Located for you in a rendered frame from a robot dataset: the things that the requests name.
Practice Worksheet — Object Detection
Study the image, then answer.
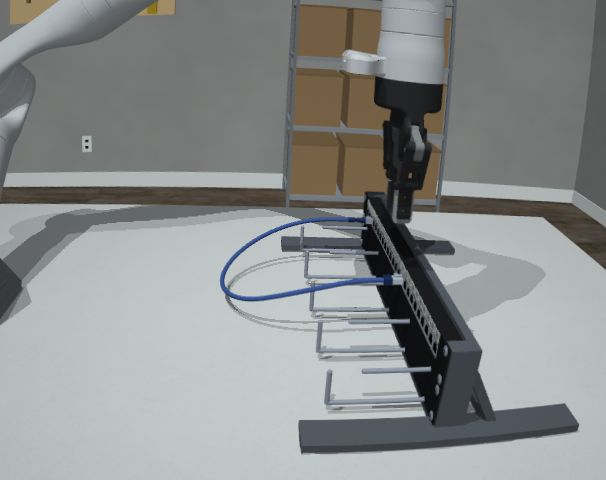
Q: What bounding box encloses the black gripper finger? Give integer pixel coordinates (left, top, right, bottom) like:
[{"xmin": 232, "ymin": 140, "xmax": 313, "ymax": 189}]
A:
[
  {"xmin": 383, "ymin": 121, "xmax": 395, "ymax": 213},
  {"xmin": 390, "ymin": 125, "xmax": 432, "ymax": 224}
]

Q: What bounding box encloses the network cable plug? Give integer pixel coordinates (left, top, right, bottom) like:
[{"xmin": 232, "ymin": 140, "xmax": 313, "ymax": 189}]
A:
[{"xmin": 383, "ymin": 273, "xmax": 403, "ymax": 286}]

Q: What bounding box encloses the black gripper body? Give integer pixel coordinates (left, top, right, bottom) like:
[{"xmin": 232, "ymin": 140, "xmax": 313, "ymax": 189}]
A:
[{"xmin": 374, "ymin": 76, "xmax": 443, "ymax": 158}]

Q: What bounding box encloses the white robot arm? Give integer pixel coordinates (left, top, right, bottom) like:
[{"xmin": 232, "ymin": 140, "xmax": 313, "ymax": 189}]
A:
[{"xmin": 0, "ymin": 0, "xmax": 446, "ymax": 199}]

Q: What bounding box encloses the dark grey patch panel rack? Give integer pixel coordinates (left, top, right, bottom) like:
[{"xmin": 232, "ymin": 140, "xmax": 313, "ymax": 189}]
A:
[{"xmin": 281, "ymin": 191, "xmax": 579, "ymax": 453}]

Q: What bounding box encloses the blue patch cord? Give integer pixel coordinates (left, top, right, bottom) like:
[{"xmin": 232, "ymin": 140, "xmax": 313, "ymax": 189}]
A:
[{"xmin": 220, "ymin": 217, "xmax": 384, "ymax": 302}]

